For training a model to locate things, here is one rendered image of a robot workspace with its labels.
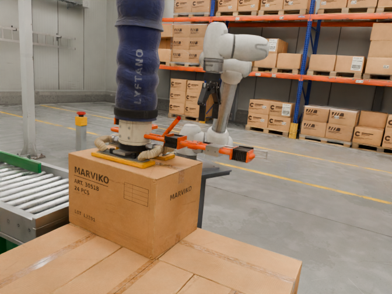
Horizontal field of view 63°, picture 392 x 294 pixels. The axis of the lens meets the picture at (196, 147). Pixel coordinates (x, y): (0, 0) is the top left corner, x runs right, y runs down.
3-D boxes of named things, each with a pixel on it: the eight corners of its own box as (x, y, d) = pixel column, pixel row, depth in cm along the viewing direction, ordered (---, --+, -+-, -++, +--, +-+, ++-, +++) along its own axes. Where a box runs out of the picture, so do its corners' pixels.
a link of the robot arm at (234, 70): (200, 144, 244) (229, 149, 245) (200, 157, 231) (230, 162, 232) (220, 46, 199) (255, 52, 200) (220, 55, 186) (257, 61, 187)
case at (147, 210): (68, 221, 179) (67, 153, 170) (120, 201, 212) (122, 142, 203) (152, 260, 149) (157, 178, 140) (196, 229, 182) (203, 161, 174)
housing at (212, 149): (204, 154, 148) (205, 144, 147) (210, 151, 154) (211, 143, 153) (217, 157, 145) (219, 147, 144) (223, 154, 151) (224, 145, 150)
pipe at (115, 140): (93, 148, 168) (93, 137, 167) (125, 141, 190) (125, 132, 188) (146, 161, 153) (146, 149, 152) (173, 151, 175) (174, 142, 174)
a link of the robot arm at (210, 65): (199, 58, 141) (198, 72, 142) (218, 59, 137) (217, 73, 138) (209, 59, 149) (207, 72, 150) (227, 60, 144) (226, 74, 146)
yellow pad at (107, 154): (90, 155, 167) (90, 146, 166) (104, 152, 176) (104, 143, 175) (143, 169, 152) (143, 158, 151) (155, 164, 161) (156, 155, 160)
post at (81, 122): (75, 230, 277) (74, 116, 255) (81, 227, 283) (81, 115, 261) (80, 233, 274) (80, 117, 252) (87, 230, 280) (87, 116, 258)
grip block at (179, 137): (162, 146, 157) (163, 135, 155) (172, 143, 165) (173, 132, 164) (177, 150, 153) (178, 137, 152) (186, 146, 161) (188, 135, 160)
